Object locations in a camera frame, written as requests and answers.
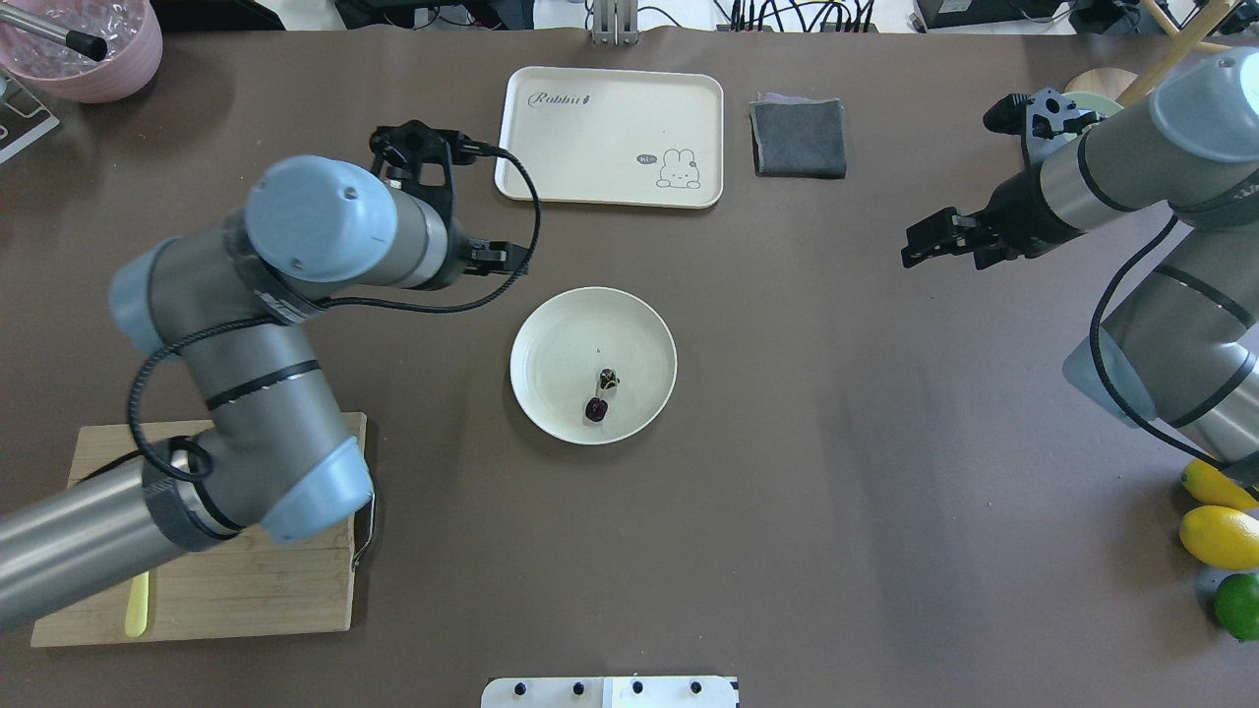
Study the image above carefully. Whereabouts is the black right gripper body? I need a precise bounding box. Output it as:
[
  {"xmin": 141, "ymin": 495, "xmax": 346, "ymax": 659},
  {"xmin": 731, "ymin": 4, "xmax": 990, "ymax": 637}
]
[{"xmin": 971, "ymin": 88, "xmax": 1099, "ymax": 270}]

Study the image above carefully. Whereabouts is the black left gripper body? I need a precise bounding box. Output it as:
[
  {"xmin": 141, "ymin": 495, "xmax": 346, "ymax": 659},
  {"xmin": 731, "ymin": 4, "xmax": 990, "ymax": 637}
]
[{"xmin": 369, "ymin": 120, "xmax": 499, "ymax": 286}]

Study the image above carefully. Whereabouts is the white round plate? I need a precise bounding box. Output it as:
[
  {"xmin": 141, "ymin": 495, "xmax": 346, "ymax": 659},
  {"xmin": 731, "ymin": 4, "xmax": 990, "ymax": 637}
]
[{"xmin": 509, "ymin": 286, "xmax": 679, "ymax": 446}]

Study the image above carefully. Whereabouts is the dark red cherry pair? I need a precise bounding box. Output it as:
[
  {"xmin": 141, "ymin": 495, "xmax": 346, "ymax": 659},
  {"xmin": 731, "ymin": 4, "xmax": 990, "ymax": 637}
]
[{"xmin": 583, "ymin": 368, "xmax": 619, "ymax": 423}]

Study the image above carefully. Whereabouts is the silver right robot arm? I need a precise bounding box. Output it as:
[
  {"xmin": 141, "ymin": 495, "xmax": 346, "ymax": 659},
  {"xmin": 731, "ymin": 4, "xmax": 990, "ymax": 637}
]
[{"xmin": 901, "ymin": 47, "xmax": 1258, "ymax": 490}]

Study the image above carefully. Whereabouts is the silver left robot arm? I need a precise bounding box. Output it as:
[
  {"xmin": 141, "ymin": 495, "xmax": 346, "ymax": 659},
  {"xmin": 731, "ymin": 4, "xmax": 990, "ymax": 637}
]
[{"xmin": 3, "ymin": 120, "xmax": 538, "ymax": 630}]

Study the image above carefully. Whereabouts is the cream rabbit tray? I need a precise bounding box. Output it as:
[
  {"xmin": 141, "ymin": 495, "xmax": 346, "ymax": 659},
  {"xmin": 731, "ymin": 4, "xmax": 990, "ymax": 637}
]
[{"xmin": 495, "ymin": 66, "xmax": 724, "ymax": 209}]

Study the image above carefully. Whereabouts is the mint green bowl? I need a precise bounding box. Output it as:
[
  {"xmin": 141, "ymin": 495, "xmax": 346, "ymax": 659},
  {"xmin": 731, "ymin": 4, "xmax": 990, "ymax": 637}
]
[{"xmin": 1064, "ymin": 92, "xmax": 1123, "ymax": 118}]

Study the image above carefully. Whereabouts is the wooden cup stand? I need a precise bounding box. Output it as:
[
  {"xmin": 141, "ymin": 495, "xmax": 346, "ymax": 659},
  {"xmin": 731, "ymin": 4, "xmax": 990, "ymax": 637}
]
[{"xmin": 1065, "ymin": 1, "xmax": 1241, "ymax": 107}]

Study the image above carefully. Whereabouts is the grey folded cloth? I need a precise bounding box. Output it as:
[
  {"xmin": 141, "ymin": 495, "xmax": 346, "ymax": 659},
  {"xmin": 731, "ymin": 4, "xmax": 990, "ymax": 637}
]
[{"xmin": 749, "ymin": 93, "xmax": 849, "ymax": 180}]

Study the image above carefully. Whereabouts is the pink ice bowl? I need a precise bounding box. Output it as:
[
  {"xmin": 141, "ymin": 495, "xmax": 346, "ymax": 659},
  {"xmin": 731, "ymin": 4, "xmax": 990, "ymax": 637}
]
[{"xmin": 1, "ymin": 1, "xmax": 162, "ymax": 105}]

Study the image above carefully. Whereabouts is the yellow lemon outer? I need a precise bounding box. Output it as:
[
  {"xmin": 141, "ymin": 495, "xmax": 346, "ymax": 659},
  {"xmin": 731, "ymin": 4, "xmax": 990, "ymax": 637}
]
[{"xmin": 1178, "ymin": 459, "xmax": 1258, "ymax": 511}]

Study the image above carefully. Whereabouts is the yellow lemon near lime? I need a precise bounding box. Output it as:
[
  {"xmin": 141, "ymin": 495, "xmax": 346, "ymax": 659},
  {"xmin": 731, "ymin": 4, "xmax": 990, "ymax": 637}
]
[{"xmin": 1178, "ymin": 505, "xmax": 1258, "ymax": 572}]

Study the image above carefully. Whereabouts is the bamboo cutting board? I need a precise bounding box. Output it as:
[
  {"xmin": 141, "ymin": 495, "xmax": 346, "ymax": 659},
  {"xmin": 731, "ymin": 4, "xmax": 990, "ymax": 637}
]
[{"xmin": 30, "ymin": 412, "xmax": 368, "ymax": 648}]

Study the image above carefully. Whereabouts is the green lime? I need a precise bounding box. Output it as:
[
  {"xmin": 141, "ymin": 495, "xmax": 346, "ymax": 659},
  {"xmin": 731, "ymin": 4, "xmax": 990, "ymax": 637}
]
[{"xmin": 1212, "ymin": 573, "xmax": 1258, "ymax": 642}]

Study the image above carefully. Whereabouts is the yellow plastic knife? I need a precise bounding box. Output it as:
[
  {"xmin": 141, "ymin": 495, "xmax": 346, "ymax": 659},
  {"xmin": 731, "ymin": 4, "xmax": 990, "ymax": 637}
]
[{"xmin": 123, "ymin": 572, "xmax": 151, "ymax": 639}]

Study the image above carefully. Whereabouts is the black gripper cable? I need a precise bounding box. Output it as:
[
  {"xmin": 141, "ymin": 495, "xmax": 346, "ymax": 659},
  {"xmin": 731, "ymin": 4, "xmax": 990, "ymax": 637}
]
[
  {"xmin": 128, "ymin": 146, "xmax": 543, "ymax": 482},
  {"xmin": 1087, "ymin": 214, "xmax": 1230, "ymax": 465}
]

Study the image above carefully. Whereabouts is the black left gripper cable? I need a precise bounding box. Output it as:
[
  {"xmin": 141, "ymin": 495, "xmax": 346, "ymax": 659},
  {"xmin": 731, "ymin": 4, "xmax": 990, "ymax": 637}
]
[{"xmin": 128, "ymin": 146, "xmax": 543, "ymax": 482}]

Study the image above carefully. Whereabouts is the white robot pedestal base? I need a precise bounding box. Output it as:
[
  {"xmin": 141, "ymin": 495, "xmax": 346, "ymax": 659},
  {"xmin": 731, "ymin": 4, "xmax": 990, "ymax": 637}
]
[{"xmin": 480, "ymin": 674, "xmax": 742, "ymax": 707}]

